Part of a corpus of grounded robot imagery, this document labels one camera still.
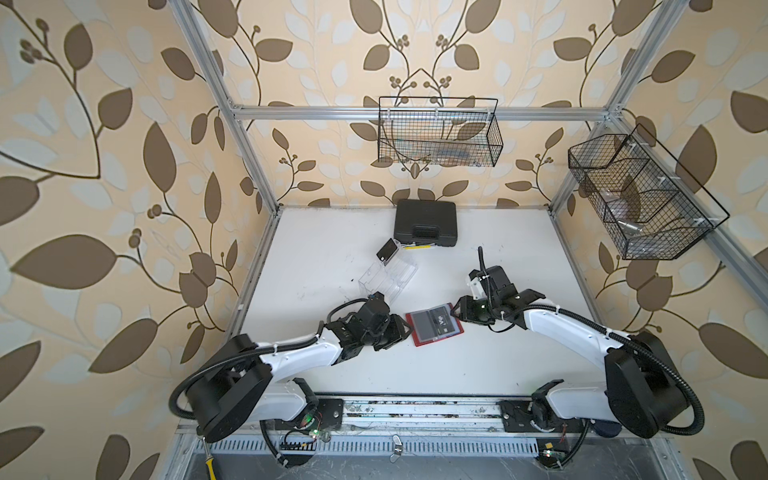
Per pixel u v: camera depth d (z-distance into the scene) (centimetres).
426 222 111
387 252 96
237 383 42
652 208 73
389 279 97
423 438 72
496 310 66
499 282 69
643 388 42
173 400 40
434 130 96
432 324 89
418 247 108
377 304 71
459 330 89
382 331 68
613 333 46
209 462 68
